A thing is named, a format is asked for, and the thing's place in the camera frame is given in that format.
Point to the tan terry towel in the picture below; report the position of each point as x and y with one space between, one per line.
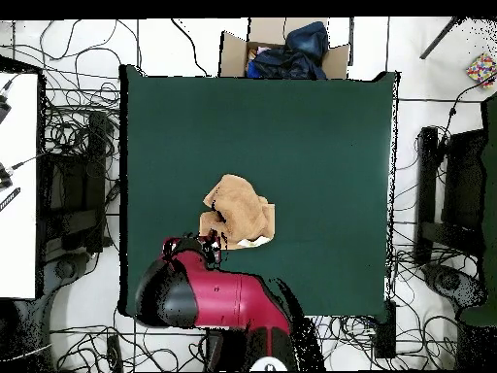
240 210

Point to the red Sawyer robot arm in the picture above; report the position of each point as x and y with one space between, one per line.
233 299

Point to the multicolour spotted item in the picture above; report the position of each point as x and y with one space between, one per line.
481 70

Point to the dark green table cloth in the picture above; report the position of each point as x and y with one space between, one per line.
310 155

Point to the dark navy garment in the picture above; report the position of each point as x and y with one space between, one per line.
283 64

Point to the brown cardboard box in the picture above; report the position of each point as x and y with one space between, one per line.
233 54

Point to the blue denim garment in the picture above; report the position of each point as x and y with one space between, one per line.
308 39

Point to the black box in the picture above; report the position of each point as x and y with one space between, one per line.
385 330

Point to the grey stand base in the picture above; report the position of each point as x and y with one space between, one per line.
64 268
448 281

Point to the black power strip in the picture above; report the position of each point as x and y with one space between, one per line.
113 351

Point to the white table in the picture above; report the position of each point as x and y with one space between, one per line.
19 194

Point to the black strip with marks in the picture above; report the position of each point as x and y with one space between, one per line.
9 199

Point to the green cloth on side table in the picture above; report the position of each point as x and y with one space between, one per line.
490 194

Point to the black pole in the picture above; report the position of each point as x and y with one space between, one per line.
440 37

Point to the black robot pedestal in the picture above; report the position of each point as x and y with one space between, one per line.
213 349

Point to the black stand frame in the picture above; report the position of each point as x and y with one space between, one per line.
427 175
95 155

